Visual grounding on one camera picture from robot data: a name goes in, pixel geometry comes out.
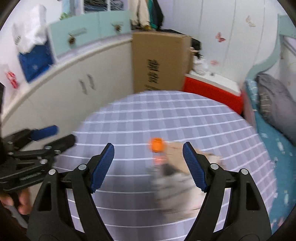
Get person's left hand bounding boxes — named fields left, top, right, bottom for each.
left=1, top=188, right=32, bottom=215

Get white curved cabinet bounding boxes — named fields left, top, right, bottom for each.
left=1, top=37, right=133, bottom=137

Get white red plastic bag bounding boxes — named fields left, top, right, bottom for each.
left=1, top=64, right=19, bottom=98

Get teal bed sheet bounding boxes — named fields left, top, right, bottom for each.
left=244, top=79, right=295, bottom=232

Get grey checkered tablecloth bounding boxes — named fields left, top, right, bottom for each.
left=55, top=91, right=276, bottom=240

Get blue storage box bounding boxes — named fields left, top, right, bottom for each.
left=18, top=41, right=53, bottom=83

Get beige crumpled paper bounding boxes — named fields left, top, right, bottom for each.
left=165, top=142, right=225, bottom=173

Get orange bottle cap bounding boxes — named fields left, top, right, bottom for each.
left=149, top=138, right=165, bottom=153

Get mint green drawer unit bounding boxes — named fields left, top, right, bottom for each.
left=49, top=11, right=131, bottom=56

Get red platform step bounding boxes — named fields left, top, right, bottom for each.
left=182, top=77, right=244, bottom=115

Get grey folded blanket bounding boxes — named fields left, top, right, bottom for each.
left=255, top=73, right=295, bottom=145

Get white cubby shelf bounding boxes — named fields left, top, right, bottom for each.
left=61, top=0, right=129, bottom=16

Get large brown cardboard box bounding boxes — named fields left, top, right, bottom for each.
left=132, top=31, right=192, bottom=93

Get hanging jackets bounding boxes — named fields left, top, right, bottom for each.
left=128, top=0, right=164, bottom=31

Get white wardrobe with butterflies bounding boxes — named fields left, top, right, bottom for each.
left=159, top=0, right=286, bottom=82

